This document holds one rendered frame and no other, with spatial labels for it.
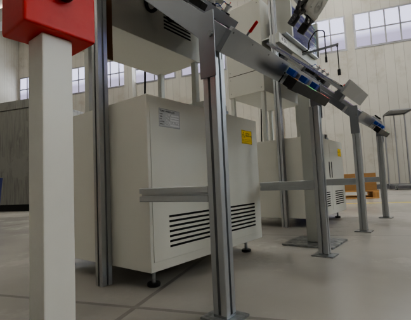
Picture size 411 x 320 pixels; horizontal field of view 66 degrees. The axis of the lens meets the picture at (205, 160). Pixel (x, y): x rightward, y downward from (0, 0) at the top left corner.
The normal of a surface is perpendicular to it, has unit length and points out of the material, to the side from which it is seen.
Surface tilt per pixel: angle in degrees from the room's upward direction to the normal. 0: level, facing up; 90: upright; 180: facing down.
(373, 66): 90
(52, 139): 90
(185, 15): 90
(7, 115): 90
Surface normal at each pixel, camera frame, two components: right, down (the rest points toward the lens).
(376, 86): -0.32, -0.06
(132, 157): -0.62, -0.03
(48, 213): 0.78, -0.08
